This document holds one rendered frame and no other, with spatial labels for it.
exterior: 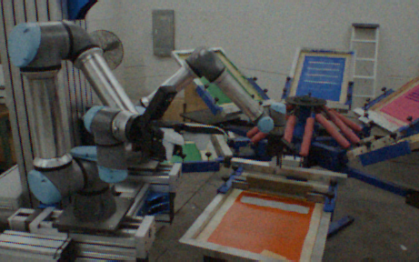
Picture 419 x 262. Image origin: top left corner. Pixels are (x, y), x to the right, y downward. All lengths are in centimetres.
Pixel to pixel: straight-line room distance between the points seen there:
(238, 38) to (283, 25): 75
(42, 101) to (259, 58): 527
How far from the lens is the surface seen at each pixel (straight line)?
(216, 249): 162
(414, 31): 600
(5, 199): 169
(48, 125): 116
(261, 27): 615
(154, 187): 178
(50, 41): 111
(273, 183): 206
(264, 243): 173
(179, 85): 181
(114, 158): 98
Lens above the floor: 193
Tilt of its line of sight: 18 degrees down
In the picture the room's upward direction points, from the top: straight up
